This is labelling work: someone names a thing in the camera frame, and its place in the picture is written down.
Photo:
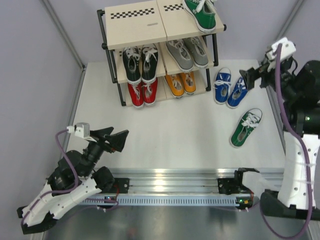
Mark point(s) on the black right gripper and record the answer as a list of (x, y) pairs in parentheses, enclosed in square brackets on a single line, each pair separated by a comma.
[(252, 74)]

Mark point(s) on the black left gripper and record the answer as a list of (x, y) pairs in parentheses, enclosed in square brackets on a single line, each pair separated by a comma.
[(116, 141)]

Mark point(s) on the blue sneaker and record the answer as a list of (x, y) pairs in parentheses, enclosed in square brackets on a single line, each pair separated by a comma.
[(222, 85), (238, 93)]

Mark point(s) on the green sneaker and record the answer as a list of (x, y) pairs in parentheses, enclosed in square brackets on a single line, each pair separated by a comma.
[(249, 121), (203, 14)]

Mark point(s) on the red sneaker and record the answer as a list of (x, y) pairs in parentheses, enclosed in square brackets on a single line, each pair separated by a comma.
[(150, 92), (136, 94)]

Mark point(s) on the orange sneaker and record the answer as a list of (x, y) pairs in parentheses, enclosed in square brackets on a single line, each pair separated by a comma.
[(189, 83), (175, 85)]

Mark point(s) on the grey sneaker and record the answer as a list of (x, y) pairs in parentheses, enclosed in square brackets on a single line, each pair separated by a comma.
[(181, 55), (197, 51)]

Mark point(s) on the black sneaker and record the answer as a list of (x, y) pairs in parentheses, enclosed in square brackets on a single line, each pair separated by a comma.
[(150, 58), (131, 58)]

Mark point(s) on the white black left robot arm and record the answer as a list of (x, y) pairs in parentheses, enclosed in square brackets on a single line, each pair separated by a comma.
[(75, 178)]

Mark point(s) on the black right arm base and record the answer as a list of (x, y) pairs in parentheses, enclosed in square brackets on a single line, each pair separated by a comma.
[(234, 185)]

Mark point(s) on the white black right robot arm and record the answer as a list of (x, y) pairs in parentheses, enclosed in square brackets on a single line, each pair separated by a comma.
[(298, 96)]

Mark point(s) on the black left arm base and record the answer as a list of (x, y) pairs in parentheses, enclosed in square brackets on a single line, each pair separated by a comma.
[(120, 186)]

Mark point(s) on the beige black shoe shelf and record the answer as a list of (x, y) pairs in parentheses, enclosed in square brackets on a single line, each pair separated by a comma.
[(150, 22)]

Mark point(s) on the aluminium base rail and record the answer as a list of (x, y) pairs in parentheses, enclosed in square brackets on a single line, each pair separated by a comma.
[(182, 179)]

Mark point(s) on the grey aluminium corner post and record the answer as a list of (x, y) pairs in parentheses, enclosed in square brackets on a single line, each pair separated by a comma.
[(289, 20)]

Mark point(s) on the left grey corner post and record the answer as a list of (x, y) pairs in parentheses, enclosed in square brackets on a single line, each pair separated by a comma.
[(63, 33)]

